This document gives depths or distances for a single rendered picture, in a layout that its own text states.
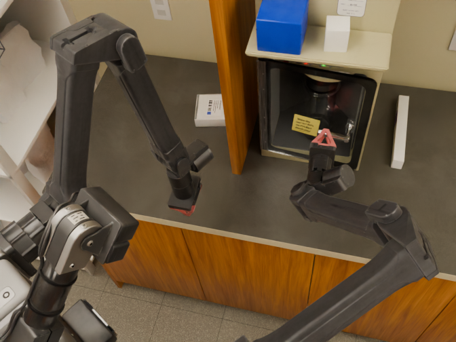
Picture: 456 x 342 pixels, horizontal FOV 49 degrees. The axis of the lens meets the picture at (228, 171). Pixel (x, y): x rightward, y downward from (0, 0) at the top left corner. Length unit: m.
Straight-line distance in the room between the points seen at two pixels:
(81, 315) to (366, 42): 0.83
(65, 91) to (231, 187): 0.83
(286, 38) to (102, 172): 0.87
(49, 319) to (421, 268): 0.56
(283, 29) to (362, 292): 0.58
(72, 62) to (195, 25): 1.10
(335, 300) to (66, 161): 0.54
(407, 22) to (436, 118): 0.34
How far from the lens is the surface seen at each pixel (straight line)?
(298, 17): 1.11
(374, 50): 1.18
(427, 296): 1.79
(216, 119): 1.73
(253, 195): 1.59
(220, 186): 1.61
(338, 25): 1.14
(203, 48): 1.99
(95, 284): 2.61
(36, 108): 2.05
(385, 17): 1.20
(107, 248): 0.70
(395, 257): 0.83
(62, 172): 0.99
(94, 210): 0.71
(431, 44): 1.83
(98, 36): 0.88
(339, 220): 1.06
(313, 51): 1.17
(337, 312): 0.83
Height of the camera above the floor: 2.30
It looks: 56 degrees down
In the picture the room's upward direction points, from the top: 8 degrees counter-clockwise
